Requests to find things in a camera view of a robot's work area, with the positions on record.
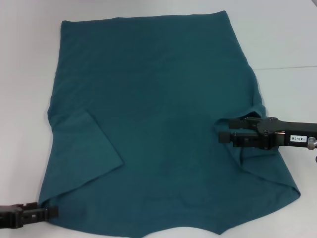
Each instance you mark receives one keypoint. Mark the teal blue shirt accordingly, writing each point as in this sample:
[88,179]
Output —
[161,86]

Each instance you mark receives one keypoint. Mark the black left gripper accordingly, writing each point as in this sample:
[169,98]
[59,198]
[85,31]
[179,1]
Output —
[11,217]

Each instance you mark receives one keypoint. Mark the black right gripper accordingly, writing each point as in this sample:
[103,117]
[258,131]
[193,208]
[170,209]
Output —
[277,134]

